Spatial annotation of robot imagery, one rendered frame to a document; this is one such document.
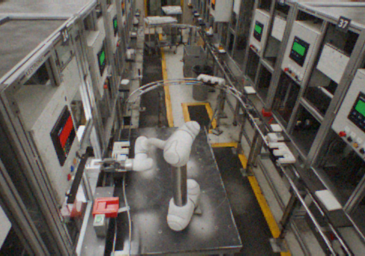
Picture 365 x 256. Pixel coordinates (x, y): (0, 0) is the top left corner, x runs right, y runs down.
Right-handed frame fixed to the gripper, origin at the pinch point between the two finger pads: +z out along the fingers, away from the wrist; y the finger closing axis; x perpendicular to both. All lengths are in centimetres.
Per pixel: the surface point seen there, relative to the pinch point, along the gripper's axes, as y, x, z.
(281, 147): -10, -30, -163
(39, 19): 97, -36, 31
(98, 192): -12.6, 15.0, -0.8
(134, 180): -34.9, -16.5, -24.4
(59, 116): 69, 37, 3
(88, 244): -13, 56, -2
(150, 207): -35, 15, -39
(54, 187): 47, 63, 3
